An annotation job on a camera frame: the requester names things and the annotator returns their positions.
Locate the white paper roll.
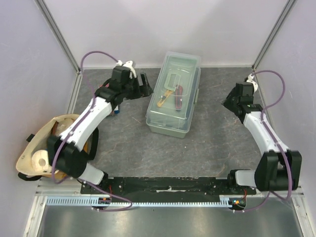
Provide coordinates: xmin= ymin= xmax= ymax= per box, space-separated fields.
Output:
xmin=31 ymin=150 xmax=52 ymax=173

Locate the translucent green tool box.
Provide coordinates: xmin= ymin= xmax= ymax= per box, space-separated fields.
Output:
xmin=146 ymin=52 xmax=201 ymax=138

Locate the beige canvas tote bag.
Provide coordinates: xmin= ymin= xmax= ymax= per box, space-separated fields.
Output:
xmin=16 ymin=113 xmax=107 ymax=185

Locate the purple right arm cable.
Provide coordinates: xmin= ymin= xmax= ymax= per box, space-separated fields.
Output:
xmin=231 ymin=70 xmax=294 ymax=214

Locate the blue white small box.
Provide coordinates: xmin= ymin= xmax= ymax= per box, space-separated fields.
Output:
xmin=111 ymin=105 xmax=120 ymax=116

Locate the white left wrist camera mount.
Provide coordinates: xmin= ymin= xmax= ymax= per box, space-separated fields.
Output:
xmin=116 ymin=60 xmax=137 ymax=78

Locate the aluminium frame post left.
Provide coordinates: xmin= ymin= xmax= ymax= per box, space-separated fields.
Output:
xmin=35 ymin=0 xmax=80 ymax=74

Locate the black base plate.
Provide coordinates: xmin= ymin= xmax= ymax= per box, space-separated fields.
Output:
xmin=80 ymin=176 xmax=257 ymax=198

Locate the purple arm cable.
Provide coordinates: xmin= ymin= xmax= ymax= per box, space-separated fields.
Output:
xmin=51 ymin=51 xmax=134 ymax=213
xmin=231 ymin=70 xmax=294 ymax=214

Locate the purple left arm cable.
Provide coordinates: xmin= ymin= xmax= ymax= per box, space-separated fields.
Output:
xmin=51 ymin=51 xmax=134 ymax=213

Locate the white plastic package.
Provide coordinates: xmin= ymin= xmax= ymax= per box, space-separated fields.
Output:
xmin=55 ymin=118 xmax=75 ymax=136

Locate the red black utility knife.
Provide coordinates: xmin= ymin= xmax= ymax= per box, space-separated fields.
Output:
xmin=174 ymin=85 xmax=183 ymax=111

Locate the aluminium frame post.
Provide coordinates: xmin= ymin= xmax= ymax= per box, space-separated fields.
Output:
xmin=251 ymin=0 xmax=297 ymax=70
xmin=35 ymin=0 xmax=80 ymax=74

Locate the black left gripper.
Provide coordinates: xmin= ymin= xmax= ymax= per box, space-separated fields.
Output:
xmin=121 ymin=73 xmax=153 ymax=101

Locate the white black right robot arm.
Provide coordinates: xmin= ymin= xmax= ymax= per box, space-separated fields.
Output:
xmin=222 ymin=82 xmax=302 ymax=195

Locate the aluminium frame post right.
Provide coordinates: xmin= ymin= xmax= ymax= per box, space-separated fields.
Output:
xmin=251 ymin=0 xmax=297 ymax=70

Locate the yellow utility knife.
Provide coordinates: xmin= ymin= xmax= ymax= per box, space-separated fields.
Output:
xmin=157 ymin=90 xmax=174 ymax=108

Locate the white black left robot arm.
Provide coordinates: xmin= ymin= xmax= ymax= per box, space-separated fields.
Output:
xmin=47 ymin=61 xmax=153 ymax=194

